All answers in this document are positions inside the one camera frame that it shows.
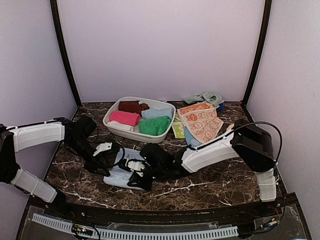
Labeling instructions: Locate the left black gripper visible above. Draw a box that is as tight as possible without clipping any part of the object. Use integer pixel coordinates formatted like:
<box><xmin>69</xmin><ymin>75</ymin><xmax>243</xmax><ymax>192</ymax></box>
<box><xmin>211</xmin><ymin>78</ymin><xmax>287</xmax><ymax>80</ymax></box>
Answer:
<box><xmin>66</xmin><ymin>136</ymin><xmax>112</xmax><ymax>177</ymax></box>

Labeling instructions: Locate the light blue towel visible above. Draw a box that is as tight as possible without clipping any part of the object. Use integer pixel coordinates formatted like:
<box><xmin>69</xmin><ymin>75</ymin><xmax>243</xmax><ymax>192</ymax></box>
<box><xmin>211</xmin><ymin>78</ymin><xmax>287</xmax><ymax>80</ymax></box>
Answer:
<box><xmin>141</xmin><ymin>107</ymin><xmax>174</xmax><ymax>120</ymax></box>
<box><xmin>103</xmin><ymin>148</ymin><xmax>143</xmax><ymax>191</ymax></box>

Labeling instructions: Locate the green microfiber towel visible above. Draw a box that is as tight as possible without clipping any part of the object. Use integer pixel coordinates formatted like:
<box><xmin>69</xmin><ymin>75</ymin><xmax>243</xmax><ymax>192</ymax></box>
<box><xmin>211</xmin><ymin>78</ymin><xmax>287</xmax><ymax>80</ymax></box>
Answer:
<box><xmin>138</xmin><ymin>116</ymin><xmax>171</xmax><ymax>136</ymax></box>

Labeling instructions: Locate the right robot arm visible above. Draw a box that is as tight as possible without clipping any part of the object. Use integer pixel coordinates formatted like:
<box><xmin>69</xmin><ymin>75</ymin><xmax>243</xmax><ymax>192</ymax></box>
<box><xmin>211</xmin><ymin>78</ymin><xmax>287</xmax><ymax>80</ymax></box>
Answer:
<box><xmin>124</xmin><ymin>119</ymin><xmax>277</xmax><ymax>217</ymax></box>

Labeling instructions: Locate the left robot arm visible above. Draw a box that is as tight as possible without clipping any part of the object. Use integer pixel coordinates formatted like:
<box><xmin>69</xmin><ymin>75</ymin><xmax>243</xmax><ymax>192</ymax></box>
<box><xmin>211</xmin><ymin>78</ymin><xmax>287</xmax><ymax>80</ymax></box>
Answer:
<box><xmin>0</xmin><ymin>115</ymin><xmax>111</xmax><ymax>218</ymax></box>

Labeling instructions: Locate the white rolled towel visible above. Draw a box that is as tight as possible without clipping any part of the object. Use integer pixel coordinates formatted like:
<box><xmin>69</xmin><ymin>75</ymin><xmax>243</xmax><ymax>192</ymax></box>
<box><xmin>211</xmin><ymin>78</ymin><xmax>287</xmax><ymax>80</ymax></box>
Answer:
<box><xmin>107</xmin><ymin>120</ymin><xmax>134</xmax><ymax>132</ymax></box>

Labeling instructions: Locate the pink rolled towel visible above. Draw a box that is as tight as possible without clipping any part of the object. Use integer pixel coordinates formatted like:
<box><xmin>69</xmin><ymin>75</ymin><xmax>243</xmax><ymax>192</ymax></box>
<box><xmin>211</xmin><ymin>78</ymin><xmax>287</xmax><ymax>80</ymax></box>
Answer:
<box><xmin>109</xmin><ymin>110</ymin><xmax>141</xmax><ymax>127</ymax></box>

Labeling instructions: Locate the white plastic basin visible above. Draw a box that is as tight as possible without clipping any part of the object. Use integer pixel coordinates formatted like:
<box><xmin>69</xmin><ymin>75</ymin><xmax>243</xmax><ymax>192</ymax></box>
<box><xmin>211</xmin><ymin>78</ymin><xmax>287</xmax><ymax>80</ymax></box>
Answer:
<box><xmin>102</xmin><ymin>96</ymin><xmax>176</xmax><ymax>144</ymax></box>

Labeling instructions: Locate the blue polka dot cloth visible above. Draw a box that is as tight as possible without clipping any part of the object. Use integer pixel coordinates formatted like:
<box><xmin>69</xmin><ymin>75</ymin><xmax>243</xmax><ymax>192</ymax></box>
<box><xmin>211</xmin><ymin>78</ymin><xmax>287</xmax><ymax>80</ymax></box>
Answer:
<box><xmin>184</xmin><ymin>126</ymin><xmax>202</xmax><ymax>148</ymax></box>

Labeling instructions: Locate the green patterned cloth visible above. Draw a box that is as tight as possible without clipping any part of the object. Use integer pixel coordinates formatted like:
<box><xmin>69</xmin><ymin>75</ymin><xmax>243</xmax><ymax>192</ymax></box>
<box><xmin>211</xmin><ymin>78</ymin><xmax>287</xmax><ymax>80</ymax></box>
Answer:
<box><xmin>172</xmin><ymin>113</ymin><xmax>185</xmax><ymax>139</ymax></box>

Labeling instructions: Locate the brown rolled towel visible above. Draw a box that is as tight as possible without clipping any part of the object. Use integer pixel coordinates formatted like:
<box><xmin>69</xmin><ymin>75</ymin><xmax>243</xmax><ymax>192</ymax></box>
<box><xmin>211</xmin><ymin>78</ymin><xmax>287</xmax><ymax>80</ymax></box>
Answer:
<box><xmin>118</xmin><ymin>100</ymin><xmax>150</xmax><ymax>115</ymax></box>

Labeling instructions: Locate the small circuit board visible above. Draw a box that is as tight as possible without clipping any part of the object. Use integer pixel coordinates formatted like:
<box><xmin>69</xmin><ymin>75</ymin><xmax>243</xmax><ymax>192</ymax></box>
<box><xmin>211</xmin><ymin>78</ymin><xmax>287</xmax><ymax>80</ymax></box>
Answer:
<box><xmin>71</xmin><ymin>224</ymin><xmax>94</xmax><ymax>237</ymax></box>

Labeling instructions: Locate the light blue rolled towel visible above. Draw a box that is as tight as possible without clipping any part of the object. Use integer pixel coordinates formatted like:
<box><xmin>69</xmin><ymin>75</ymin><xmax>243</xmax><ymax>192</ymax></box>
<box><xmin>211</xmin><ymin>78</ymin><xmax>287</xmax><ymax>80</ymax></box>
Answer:
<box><xmin>141</xmin><ymin>107</ymin><xmax>174</xmax><ymax>120</ymax></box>

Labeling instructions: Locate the orange patterned cloth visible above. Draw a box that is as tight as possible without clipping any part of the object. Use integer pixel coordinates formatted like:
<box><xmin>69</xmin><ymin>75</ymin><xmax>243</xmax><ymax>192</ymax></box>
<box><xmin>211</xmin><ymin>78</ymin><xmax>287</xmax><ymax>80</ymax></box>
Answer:
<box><xmin>177</xmin><ymin>102</ymin><xmax>224</xmax><ymax>144</ymax></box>

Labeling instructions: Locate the sage green crumpled towel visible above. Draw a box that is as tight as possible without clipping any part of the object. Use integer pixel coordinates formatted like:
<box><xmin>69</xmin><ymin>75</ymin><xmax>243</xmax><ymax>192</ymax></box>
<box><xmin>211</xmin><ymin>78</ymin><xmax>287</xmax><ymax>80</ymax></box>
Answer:
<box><xmin>182</xmin><ymin>91</ymin><xmax>225</xmax><ymax>108</ymax></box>

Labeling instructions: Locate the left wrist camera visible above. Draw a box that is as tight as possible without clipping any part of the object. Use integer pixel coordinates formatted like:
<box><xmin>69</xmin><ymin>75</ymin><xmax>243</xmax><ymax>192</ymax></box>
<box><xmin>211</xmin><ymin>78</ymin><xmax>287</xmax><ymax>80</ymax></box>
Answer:
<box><xmin>93</xmin><ymin>142</ymin><xmax>112</xmax><ymax>157</ymax></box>

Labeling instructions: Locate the left camera black cable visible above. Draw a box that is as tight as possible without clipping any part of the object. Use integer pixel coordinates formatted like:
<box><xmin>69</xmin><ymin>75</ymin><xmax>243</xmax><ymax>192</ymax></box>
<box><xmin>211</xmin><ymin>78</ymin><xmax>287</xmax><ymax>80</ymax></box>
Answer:
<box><xmin>64</xmin><ymin>124</ymin><xmax>126</xmax><ymax>167</ymax></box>

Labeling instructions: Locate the white slotted cable duct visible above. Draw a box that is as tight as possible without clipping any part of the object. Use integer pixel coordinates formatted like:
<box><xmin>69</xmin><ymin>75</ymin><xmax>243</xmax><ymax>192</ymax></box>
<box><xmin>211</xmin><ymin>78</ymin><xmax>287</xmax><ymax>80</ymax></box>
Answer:
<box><xmin>31</xmin><ymin>213</ymin><xmax>239</xmax><ymax>240</ymax></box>

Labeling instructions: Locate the black front rail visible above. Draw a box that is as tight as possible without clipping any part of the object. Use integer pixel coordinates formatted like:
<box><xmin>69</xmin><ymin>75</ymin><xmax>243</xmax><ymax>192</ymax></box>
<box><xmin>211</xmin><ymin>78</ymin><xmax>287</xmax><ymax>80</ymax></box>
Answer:
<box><xmin>36</xmin><ymin>185</ymin><xmax>300</xmax><ymax>225</ymax></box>

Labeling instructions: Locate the left black frame post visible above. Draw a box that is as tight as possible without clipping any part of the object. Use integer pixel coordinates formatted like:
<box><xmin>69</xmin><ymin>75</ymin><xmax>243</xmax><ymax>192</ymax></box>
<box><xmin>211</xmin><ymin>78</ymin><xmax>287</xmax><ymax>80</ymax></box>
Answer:
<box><xmin>50</xmin><ymin>0</ymin><xmax>82</xmax><ymax>108</ymax></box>

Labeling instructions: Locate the black frame post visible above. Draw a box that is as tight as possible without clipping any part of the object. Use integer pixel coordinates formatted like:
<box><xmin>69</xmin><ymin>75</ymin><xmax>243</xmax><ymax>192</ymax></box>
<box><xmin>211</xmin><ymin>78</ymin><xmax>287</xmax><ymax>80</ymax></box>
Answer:
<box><xmin>50</xmin><ymin>0</ymin><xmax>82</xmax><ymax>108</ymax></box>
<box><xmin>241</xmin><ymin>0</ymin><xmax>272</xmax><ymax>108</ymax></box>

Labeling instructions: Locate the right black frame post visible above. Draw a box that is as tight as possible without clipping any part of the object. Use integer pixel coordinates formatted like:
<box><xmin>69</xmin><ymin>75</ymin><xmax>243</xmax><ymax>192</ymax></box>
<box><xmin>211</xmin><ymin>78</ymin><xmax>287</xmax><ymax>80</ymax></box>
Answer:
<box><xmin>241</xmin><ymin>0</ymin><xmax>272</xmax><ymax>108</ymax></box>

